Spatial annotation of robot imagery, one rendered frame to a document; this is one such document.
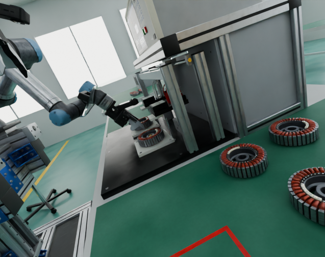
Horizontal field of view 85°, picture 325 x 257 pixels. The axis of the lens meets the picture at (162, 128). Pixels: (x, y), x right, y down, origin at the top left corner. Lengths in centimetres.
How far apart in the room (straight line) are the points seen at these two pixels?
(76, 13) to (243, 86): 532
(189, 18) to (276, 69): 32
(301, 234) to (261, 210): 7
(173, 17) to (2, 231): 123
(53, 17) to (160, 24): 521
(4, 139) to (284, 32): 139
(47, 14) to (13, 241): 516
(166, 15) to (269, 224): 59
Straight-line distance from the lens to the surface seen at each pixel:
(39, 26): 580
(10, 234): 131
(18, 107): 599
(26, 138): 130
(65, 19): 570
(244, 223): 40
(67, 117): 88
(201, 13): 68
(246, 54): 63
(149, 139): 69
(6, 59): 66
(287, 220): 41
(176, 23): 64
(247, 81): 63
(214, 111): 59
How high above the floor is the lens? 106
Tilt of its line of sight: 20 degrees down
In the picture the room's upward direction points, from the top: 21 degrees counter-clockwise
